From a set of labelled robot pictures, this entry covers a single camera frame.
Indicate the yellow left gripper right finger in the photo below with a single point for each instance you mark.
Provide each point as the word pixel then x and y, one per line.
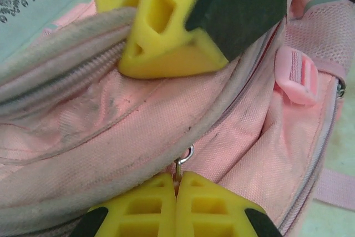
pixel 213 214

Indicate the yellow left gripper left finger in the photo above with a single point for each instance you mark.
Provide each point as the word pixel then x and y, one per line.
pixel 138 214

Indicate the pink school backpack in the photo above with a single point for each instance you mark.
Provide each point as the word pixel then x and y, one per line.
pixel 138 126

